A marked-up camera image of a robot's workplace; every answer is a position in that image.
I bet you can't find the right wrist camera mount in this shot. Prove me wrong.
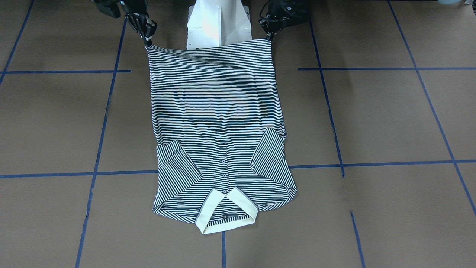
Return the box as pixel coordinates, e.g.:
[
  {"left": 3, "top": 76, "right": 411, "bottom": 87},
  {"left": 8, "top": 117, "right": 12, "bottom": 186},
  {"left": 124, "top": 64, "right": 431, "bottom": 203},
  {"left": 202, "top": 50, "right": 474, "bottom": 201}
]
[{"left": 92, "top": 0, "right": 121, "bottom": 18}]

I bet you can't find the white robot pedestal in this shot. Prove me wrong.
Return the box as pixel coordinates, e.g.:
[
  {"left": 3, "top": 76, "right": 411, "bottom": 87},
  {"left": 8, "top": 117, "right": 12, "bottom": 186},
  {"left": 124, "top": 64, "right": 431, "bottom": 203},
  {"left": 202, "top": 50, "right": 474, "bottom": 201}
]
[{"left": 186, "top": 0, "right": 252, "bottom": 50}]

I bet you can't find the striped polo shirt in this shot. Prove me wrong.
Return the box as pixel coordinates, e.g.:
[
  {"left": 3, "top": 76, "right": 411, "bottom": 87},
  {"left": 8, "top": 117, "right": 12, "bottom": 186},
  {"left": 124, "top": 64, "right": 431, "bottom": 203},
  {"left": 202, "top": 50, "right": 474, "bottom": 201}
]
[{"left": 146, "top": 39, "right": 298, "bottom": 235}]

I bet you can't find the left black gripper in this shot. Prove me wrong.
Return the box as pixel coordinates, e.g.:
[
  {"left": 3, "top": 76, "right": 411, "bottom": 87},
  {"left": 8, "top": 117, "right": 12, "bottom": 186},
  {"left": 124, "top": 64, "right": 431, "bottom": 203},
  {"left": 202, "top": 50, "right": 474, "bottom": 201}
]
[{"left": 260, "top": 0, "right": 309, "bottom": 41}]

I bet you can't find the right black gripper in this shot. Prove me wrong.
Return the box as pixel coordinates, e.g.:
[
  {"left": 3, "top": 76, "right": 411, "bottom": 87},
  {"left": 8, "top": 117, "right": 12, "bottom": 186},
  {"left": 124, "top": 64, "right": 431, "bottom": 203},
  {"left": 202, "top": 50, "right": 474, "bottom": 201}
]
[{"left": 121, "top": 0, "right": 157, "bottom": 47}]

